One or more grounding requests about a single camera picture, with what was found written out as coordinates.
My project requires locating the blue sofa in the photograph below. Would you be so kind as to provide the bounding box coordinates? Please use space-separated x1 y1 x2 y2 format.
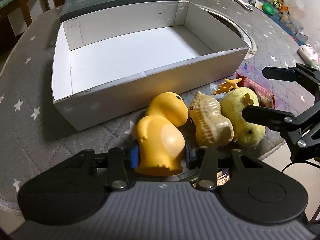
248 0 309 46

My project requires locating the round induction cooker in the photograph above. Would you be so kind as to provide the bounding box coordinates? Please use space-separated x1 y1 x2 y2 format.
201 7 257 59

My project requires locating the white remote control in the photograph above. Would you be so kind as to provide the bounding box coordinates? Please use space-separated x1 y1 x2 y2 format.
235 0 253 12

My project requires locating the brown wooden side table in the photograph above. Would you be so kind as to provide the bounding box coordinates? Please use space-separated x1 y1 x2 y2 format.
1 0 50 27

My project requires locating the grey star table cover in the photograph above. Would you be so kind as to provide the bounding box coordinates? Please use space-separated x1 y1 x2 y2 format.
1 0 314 215

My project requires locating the orange dinosaur toy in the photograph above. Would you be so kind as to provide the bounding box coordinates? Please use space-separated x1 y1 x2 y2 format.
135 92 188 177

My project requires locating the smartphone with lit screen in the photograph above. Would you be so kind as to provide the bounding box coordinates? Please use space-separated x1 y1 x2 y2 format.
217 168 230 186

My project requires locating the red snack packet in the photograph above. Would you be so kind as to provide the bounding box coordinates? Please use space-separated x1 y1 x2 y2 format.
236 73 276 109

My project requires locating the white open cardboard box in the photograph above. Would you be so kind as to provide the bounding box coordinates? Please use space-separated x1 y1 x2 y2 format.
52 1 248 131

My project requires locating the yellow plush duck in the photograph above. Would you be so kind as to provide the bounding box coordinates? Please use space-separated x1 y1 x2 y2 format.
212 78 266 148

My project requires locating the colourful plush toy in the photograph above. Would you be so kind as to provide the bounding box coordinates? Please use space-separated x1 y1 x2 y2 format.
270 0 289 12

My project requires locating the beige peanut toy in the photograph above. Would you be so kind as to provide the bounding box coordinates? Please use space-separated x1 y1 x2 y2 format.
188 91 234 148

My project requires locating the pink white tissue pack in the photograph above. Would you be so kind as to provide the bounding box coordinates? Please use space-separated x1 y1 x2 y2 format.
297 44 319 69

